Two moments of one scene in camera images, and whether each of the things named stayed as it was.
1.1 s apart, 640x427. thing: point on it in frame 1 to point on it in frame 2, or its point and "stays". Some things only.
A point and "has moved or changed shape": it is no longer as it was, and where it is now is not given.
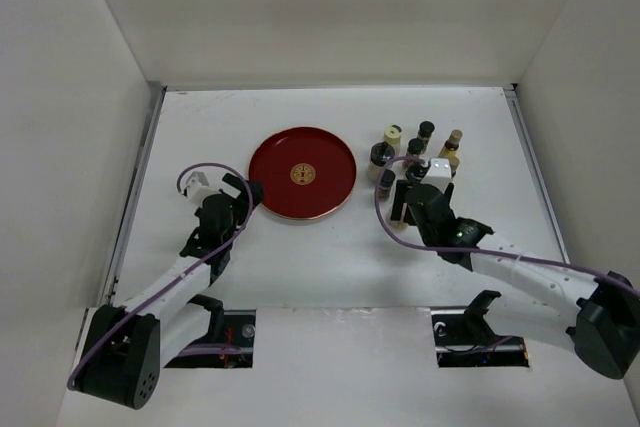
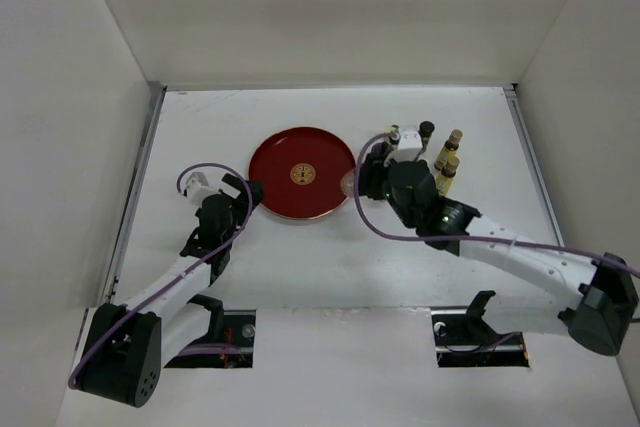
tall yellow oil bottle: x=451 y=145 stays
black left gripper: x=242 y=207 stays
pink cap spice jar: x=386 y=181 has moved or changed shape
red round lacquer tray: x=305 y=172 stays
